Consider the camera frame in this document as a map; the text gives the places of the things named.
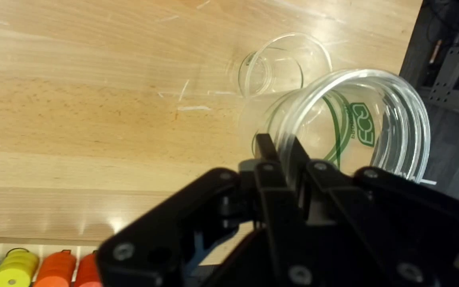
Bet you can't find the black metal truss frame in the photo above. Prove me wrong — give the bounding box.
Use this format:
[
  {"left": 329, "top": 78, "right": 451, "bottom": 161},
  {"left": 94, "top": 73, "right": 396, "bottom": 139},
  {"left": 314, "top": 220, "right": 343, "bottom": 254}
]
[{"left": 399, "top": 0, "right": 459, "bottom": 117}]

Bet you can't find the orange-red toy ball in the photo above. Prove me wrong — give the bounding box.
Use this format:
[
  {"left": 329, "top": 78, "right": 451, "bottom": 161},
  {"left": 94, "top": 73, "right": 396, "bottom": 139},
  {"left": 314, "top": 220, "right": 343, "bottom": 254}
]
[
  {"left": 74, "top": 252, "right": 104, "bottom": 287},
  {"left": 32, "top": 249, "right": 78, "bottom": 287}
]

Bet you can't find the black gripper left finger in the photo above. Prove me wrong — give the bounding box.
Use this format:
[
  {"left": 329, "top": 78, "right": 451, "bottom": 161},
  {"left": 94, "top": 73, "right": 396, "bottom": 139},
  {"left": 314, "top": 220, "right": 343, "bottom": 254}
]
[{"left": 98, "top": 132, "right": 322, "bottom": 287}]

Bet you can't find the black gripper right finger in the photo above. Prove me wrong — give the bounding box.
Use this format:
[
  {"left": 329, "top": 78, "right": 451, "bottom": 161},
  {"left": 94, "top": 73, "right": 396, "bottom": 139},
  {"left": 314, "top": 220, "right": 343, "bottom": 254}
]
[{"left": 292, "top": 139, "right": 459, "bottom": 287}]

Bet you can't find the clear plastic cup green logo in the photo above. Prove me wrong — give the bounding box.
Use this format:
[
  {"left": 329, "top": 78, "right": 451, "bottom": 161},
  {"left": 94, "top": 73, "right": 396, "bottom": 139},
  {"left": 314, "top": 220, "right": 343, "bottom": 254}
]
[
  {"left": 263, "top": 73, "right": 420, "bottom": 180},
  {"left": 239, "top": 78, "right": 404, "bottom": 172},
  {"left": 236, "top": 32, "right": 335, "bottom": 101},
  {"left": 265, "top": 67, "right": 434, "bottom": 188}
]

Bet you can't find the yellow toy disc stack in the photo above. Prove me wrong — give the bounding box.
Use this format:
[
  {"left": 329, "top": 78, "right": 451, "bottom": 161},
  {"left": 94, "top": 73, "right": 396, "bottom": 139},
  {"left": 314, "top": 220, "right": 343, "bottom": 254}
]
[{"left": 0, "top": 247, "right": 42, "bottom": 287}]

